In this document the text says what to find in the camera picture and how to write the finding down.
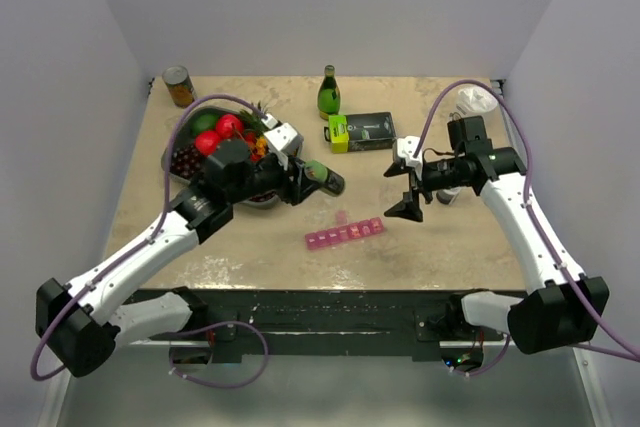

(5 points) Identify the white toilet paper roll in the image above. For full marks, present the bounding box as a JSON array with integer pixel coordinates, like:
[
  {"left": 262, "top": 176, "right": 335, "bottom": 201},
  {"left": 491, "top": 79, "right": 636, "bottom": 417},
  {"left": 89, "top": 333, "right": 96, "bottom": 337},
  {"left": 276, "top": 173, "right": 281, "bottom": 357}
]
[{"left": 455, "top": 86, "right": 499, "bottom": 117}]

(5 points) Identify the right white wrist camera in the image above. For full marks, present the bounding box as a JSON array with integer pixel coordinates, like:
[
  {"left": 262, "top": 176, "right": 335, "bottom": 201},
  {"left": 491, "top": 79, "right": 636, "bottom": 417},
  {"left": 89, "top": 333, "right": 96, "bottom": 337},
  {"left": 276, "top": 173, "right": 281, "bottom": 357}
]
[{"left": 393, "top": 136, "right": 424, "bottom": 172}]

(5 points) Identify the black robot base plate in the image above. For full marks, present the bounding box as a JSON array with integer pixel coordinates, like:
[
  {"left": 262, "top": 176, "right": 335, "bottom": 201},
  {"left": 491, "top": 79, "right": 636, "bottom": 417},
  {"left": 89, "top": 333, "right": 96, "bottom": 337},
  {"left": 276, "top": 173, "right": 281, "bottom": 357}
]
[{"left": 164, "top": 286, "right": 506, "bottom": 366}]

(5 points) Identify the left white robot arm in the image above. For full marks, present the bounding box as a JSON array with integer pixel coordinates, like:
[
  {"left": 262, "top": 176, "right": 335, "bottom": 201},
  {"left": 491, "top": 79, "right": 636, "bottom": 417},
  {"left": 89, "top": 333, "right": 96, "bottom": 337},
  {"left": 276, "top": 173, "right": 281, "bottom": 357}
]
[{"left": 35, "top": 140, "right": 345, "bottom": 377}]

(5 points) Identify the red apple upper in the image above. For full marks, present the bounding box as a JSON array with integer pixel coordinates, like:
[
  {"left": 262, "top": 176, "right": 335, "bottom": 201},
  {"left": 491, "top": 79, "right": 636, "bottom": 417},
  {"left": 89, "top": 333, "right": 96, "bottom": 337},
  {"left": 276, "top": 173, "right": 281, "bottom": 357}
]
[{"left": 215, "top": 114, "right": 245, "bottom": 140}]

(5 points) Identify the red apple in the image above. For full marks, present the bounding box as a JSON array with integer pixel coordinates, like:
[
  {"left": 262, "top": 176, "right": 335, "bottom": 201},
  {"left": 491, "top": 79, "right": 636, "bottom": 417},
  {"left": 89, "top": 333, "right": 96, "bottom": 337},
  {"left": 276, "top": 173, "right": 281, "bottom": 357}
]
[
  {"left": 194, "top": 130, "right": 222, "bottom": 157},
  {"left": 215, "top": 114, "right": 245, "bottom": 140}
]

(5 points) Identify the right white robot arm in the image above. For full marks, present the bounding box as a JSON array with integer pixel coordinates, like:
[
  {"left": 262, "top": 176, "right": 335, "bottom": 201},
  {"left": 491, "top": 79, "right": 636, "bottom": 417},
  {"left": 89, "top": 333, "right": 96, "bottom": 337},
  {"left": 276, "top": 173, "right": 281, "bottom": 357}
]
[{"left": 385, "top": 116, "right": 609, "bottom": 354}]

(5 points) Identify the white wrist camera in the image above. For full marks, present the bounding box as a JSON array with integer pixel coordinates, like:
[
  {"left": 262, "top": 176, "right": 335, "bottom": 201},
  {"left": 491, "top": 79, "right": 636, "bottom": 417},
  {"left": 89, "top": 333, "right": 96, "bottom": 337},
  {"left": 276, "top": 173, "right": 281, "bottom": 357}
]
[
  {"left": 393, "top": 136, "right": 424, "bottom": 172},
  {"left": 261, "top": 114, "right": 304, "bottom": 156}
]

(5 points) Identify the red apple lower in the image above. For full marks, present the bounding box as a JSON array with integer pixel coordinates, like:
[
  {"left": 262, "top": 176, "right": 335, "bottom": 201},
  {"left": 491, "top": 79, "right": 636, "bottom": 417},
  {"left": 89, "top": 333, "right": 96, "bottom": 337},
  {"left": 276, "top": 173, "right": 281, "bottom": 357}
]
[{"left": 194, "top": 130, "right": 222, "bottom": 157}]

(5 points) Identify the pink weekly pill organizer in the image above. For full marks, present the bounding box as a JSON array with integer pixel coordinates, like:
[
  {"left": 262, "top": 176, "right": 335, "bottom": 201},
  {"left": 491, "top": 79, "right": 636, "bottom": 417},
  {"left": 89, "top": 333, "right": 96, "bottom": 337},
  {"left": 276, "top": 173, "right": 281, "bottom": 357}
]
[{"left": 304, "top": 210, "right": 386, "bottom": 251}]

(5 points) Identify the black and green box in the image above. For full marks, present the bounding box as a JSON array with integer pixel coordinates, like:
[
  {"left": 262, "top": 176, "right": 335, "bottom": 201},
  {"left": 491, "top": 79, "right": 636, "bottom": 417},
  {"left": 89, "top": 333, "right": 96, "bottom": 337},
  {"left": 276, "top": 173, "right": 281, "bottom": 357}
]
[{"left": 324, "top": 112, "right": 396, "bottom": 154}]

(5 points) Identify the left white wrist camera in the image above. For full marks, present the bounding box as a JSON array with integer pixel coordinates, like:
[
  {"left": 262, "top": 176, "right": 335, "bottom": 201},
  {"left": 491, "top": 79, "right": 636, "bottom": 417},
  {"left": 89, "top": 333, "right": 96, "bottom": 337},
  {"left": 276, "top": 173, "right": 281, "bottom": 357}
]
[{"left": 261, "top": 114, "right": 304, "bottom": 156}]

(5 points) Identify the small pineapple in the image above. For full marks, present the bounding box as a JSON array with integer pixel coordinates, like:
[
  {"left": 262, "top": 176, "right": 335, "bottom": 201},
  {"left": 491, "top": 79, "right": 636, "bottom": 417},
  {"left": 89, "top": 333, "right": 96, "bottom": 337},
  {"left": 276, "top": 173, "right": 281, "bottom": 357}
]
[{"left": 236, "top": 101, "right": 268, "bottom": 136}]

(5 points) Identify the tin food can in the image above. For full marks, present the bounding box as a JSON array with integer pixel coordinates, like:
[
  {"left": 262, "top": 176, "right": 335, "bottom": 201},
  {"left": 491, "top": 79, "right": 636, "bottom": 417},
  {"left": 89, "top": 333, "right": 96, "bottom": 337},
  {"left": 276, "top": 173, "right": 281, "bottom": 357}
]
[{"left": 162, "top": 65, "right": 197, "bottom": 108}]

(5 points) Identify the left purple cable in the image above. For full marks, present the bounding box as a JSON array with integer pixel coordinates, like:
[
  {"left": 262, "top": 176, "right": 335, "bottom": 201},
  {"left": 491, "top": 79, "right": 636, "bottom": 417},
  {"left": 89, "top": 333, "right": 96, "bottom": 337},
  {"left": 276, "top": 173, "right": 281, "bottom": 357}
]
[{"left": 30, "top": 94, "right": 271, "bottom": 391}]

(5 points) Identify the green lidded pill bottle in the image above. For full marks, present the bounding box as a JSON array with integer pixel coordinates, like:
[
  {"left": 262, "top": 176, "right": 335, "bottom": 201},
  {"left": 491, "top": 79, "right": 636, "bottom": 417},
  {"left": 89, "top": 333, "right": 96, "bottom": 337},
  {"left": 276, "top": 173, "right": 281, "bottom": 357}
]
[{"left": 304, "top": 160, "right": 345, "bottom": 196}]

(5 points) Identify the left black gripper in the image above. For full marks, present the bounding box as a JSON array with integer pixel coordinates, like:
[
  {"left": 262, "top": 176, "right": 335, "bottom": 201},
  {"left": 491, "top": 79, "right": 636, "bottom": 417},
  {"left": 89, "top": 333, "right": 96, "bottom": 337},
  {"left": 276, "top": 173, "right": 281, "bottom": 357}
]
[{"left": 229, "top": 150, "right": 324, "bottom": 205}]

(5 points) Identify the dark grey fruit tray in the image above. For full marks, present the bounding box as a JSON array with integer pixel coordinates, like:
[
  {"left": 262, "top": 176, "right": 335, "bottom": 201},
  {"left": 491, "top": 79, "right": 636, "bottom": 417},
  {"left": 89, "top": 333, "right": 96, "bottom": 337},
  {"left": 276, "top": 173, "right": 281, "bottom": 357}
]
[{"left": 161, "top": 106, "right": 301, "bottom": 212}]

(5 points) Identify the green lime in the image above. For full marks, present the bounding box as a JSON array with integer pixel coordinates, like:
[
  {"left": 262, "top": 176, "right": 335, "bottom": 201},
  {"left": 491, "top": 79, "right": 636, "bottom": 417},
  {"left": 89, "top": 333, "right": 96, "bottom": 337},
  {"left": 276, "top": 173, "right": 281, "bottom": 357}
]
[{"left": 190, "top": 113, "right": 219, "bottom": 137}]

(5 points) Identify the green glass bottle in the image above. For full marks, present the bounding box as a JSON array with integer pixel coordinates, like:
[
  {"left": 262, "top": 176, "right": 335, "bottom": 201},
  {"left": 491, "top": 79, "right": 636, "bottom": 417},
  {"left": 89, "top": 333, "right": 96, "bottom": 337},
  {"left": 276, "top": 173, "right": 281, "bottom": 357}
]
[{"left": 317, "top": 65, "right": 341, "bottom": 120}]

